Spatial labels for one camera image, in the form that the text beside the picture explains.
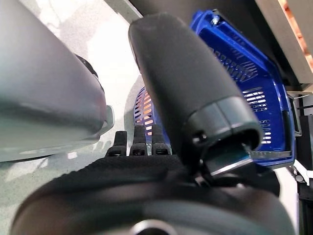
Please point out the blue plastic shopping basket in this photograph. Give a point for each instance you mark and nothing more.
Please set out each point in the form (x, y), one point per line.
(244, 63)

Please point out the wooden vegetable display shelf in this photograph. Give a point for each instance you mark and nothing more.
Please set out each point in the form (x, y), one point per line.
(269, 49)

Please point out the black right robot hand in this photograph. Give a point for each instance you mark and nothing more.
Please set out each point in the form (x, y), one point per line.
(176, 73)

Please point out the silver right robot leg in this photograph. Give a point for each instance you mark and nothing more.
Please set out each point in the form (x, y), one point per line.
(49, 85)

